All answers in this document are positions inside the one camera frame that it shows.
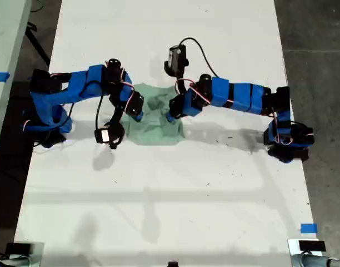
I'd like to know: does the pale green T-shirt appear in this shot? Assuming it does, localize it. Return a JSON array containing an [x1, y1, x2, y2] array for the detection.
[[122, 82, 185, 147]]

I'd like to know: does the black stand leg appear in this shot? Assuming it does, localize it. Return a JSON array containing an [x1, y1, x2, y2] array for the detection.
[[24, 23, 52, 67]]

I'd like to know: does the pale side table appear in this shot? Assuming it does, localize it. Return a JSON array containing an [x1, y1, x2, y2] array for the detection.
[[0, 0, 32, 165]]

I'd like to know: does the grey metal plate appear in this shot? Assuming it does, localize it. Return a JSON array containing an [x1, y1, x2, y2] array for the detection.
[[13, 241, 45, 267]]

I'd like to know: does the white plate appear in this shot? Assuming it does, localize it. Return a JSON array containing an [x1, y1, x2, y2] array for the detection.
[[287, 238, 324, 257]]

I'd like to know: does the small black box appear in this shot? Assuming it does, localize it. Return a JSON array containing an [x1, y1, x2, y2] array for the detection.
[[298, 240, 327, 253], [5, 243, 34, 255]]

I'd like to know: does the pale blue object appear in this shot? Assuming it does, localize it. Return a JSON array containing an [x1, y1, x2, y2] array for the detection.
[[291, 253, 340, 267], [0, 255, 34, 267]]

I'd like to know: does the black camera stalk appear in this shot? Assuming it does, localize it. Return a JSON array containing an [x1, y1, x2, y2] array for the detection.
[[174, 73, 189, 97], [110, 104, 123, 128]]

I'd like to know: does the black camera cable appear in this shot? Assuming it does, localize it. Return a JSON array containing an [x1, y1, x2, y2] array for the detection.
[[178, 37, 219, 78], [95, 94, 104, 131]]

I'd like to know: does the black camera box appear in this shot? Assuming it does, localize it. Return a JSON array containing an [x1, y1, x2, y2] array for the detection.
[[163, 45, 190, 77], [94, 122, 126, 150]]

